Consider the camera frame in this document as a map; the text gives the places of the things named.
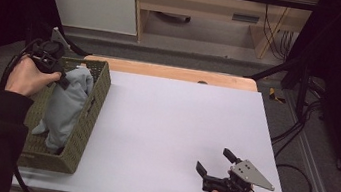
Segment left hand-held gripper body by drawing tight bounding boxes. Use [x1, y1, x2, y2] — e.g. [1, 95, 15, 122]
[29, 24, 75, 77]

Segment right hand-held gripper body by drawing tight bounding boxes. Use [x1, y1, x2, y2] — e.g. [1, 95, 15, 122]
[200, 153, 280, 192]

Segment grey cloth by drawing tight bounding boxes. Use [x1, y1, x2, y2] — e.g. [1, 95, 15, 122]
[29, 61, 96, 159]

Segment olive green woven basket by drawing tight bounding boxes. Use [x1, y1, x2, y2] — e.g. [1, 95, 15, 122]
[16, 50, 115, 179]

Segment person's left hand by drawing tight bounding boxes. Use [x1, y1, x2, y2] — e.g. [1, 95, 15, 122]
[3, 52, 64, 103]

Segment yellow and black tool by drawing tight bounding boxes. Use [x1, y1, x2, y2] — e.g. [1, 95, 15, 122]
[267, 87, 288, 105]

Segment wooden table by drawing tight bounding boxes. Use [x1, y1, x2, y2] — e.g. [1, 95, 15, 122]
[82, 54, 260, 93]

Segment black metal stand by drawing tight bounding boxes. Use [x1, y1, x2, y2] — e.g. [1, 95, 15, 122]
[240, 46, 333, 124]

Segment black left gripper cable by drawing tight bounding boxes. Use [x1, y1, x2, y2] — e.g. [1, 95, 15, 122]
[0, 33, 57, 192]

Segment black floor cables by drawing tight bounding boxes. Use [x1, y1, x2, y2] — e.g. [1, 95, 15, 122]
[263, 72, 330, 192]

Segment metal floor rail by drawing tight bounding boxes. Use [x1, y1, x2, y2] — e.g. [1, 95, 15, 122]
[270, 90, 341, 192]

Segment bundle of hanging black cables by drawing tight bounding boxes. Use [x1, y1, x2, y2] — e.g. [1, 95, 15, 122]
[254, 0, 300, 62]

